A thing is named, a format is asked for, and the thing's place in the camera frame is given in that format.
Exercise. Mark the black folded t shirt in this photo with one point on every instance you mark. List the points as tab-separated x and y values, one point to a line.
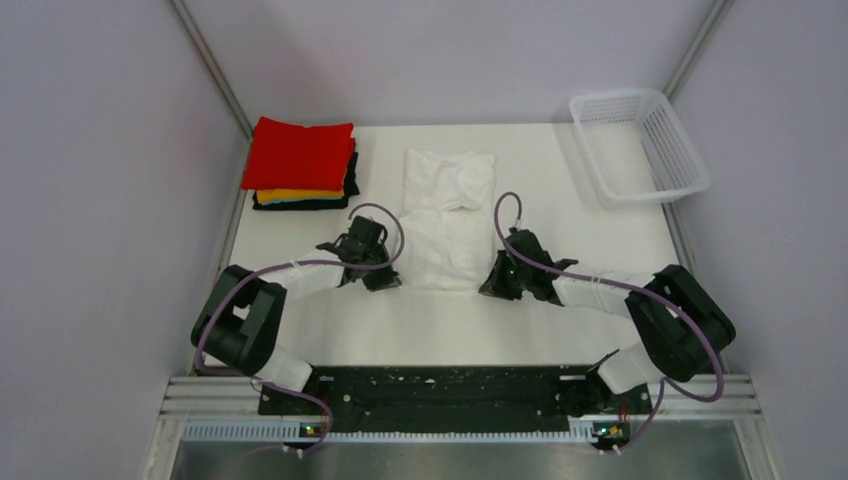
350	188

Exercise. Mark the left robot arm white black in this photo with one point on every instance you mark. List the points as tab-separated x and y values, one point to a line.
240	321

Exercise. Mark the white t shirt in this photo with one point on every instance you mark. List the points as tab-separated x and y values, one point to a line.
447	217

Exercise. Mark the white slotted cable duct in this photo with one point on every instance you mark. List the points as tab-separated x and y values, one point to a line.
289	432

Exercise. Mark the yellow folded t shirt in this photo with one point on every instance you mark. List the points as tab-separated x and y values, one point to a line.
276	196

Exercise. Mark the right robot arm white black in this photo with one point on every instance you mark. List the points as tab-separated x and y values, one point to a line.
681	328

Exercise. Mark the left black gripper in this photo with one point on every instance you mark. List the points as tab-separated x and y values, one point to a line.
387	279

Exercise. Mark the red folded t shirt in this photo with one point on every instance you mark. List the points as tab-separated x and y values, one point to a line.
290	156

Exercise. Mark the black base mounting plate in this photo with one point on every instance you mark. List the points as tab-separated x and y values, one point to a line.
454	399

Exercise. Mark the white plastic basket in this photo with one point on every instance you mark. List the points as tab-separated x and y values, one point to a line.
636	150

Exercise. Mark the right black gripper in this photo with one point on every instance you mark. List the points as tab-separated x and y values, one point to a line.
495	285

